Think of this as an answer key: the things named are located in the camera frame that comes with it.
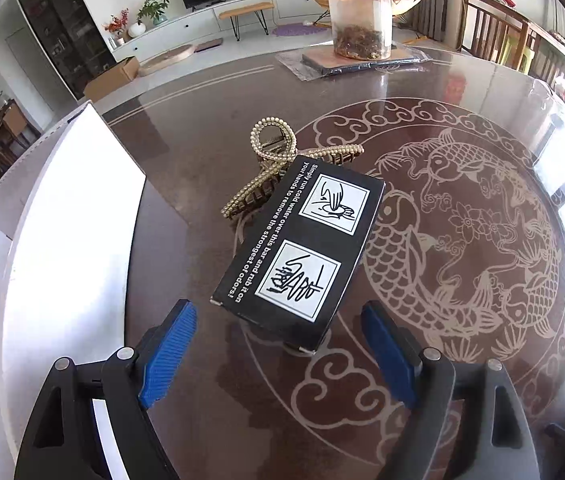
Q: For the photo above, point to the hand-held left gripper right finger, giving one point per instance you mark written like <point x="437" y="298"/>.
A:
<point x="392" y="355"/>

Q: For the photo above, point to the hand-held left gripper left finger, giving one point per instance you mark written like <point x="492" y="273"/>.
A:
<point x="170" y="355"/>

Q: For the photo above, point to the black printed box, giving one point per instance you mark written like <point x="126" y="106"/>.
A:
<point x="307" y="240"/>

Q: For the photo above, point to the long white cardboard box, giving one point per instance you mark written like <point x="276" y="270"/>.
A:
<point x="52" y="260"/>

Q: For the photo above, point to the pearl hair claw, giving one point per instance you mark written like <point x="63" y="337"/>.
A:
<point x="262" y="180"/>

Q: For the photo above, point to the brown patterned glass desktop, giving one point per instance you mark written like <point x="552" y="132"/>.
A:
<point x="187" y="260"/>

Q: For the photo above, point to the brown wooden chair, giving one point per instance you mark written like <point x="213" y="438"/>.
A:
<point x="17" y="122"/>

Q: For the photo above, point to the brown cardboard box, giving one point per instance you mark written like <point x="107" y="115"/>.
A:
<point x="112" y="77"/>

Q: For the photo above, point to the round beige pet bed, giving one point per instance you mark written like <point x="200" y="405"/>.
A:
<point x="167" y="59"/>

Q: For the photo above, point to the dark flat tray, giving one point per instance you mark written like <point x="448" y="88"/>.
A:
<point x="312" y="67"/>

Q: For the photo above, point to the purple flat board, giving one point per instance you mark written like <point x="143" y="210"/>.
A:
<point x="209" y="45"/>

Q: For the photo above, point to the white television cabinet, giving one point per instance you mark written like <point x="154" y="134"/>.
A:
<point x="182" y="30"/>

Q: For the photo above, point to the white round vase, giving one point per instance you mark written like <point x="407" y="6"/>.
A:
<point x="136" y="30"/>

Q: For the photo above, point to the red flower arrangement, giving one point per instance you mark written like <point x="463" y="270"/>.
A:
<point x="116" y="25"/>

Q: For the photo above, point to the purple floor mat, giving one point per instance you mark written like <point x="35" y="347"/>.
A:
<point x="297" y="30"/>

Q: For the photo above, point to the clear jar with black lid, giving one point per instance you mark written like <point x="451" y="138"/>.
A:
<point x="360" y="15"/>

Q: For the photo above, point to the wooden slatted dining chair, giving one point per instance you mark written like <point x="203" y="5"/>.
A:
<point x="492" y="25"/>
<point x="555" y="52"/>

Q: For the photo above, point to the green potted plant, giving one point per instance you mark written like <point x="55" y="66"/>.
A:
<point x="155" y="9"/>

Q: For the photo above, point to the dark glass display cabinet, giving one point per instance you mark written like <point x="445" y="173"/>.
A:
<point x="62" y="25"/>

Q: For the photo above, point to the wooden bench with metal legs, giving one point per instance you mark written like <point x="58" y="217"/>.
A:
<point x="245" y="10"/>

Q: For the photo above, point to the grey curtain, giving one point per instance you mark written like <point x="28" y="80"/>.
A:
<point x="435" y="0"/>

